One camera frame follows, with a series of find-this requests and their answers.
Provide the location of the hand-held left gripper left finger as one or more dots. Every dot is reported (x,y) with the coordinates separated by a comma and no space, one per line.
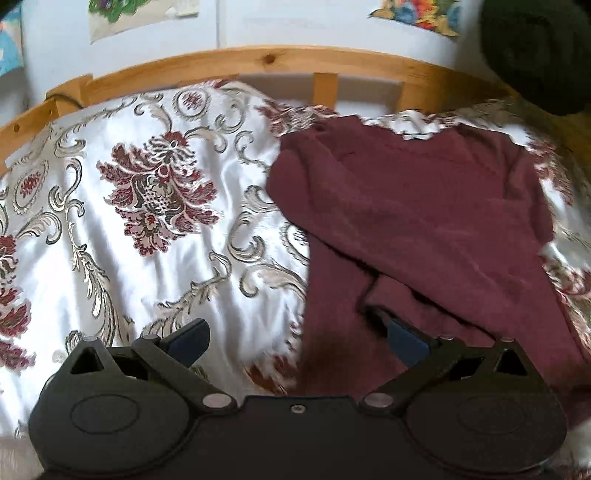
(187,344)

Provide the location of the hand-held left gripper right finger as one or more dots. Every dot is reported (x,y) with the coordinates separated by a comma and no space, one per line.
(408,344)

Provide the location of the maroon long-sleeve shirt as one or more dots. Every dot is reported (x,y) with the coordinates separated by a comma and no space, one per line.
(415,221)

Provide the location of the floral satin bedspread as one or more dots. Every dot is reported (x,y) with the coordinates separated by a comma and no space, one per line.
(152,258)

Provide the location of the black quilted jacket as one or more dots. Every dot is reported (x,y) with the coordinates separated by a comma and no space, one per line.
(535,46)

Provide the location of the cartoon figure orange blue poster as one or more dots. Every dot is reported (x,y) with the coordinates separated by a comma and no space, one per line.
(9,41)

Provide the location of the wooden bed frame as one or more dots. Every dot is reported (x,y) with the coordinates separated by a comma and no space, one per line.
(277,60)

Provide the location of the white wall pipe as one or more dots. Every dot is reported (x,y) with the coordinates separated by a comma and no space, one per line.
(221,23)

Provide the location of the cartoon figure green wall poster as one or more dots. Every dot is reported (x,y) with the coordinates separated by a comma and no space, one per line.
(138,18)

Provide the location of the colourful flower wall poster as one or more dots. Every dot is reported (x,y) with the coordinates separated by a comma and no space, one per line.
(420,14)

